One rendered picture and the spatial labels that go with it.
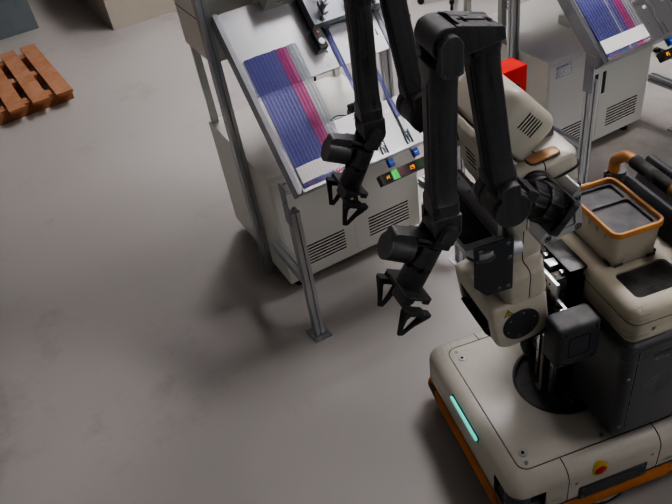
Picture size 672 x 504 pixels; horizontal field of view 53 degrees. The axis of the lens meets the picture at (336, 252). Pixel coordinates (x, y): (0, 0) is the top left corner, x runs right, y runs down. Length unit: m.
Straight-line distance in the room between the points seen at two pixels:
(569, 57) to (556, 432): 1.90
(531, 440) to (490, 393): 0.20
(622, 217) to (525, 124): 0.54
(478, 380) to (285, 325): 0.99
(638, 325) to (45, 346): 2.46
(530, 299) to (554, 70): 1.81
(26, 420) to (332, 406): 1.24
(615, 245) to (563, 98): 1.78
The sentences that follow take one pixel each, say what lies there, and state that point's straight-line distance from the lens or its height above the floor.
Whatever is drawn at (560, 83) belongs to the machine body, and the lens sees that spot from 3.49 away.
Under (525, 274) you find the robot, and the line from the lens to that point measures 1.74.
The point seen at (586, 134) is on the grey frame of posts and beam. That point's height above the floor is 0.39.
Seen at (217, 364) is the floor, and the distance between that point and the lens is 2.88.
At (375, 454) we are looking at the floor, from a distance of 2.48.
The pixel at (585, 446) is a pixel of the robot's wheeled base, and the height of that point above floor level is 0.28.
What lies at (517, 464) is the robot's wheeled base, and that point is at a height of 0.28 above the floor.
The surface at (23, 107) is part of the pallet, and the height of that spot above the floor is 0.11.
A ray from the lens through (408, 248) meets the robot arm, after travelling 1.34.
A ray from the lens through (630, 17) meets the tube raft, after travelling 3.33.
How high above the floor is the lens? 2.05
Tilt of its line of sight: 39 degrees down
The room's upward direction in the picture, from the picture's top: 10 degrees counter-clockwise
